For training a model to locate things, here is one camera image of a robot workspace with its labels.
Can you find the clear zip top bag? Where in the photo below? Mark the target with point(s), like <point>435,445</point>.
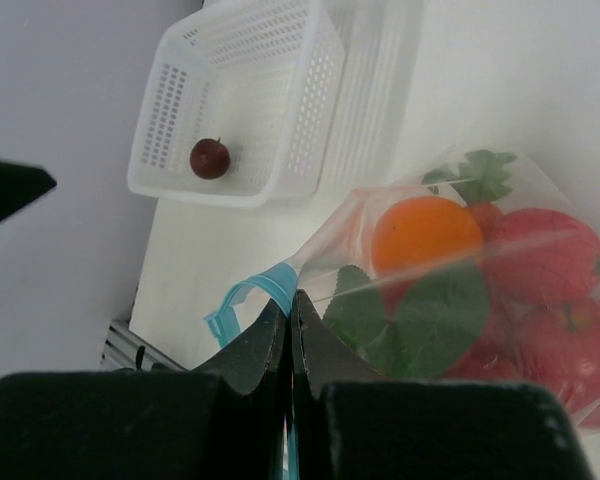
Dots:
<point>556,347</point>

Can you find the fake orange fruit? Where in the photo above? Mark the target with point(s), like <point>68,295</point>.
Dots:
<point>420,231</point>

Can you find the aluminium rail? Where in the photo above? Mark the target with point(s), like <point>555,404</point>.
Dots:
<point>124,350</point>

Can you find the fake green leaf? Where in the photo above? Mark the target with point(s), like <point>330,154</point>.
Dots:
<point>438,319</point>

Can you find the dark red fake plum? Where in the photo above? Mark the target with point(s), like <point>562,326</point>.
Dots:
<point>209,159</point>

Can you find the white plastic basket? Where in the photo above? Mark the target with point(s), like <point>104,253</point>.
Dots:
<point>261,76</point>

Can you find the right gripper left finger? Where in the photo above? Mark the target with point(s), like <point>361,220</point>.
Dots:
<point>221,420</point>

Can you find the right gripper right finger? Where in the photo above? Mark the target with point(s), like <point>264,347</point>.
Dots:
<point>350,422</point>

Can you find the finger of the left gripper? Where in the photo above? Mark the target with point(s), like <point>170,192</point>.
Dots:
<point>21,185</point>

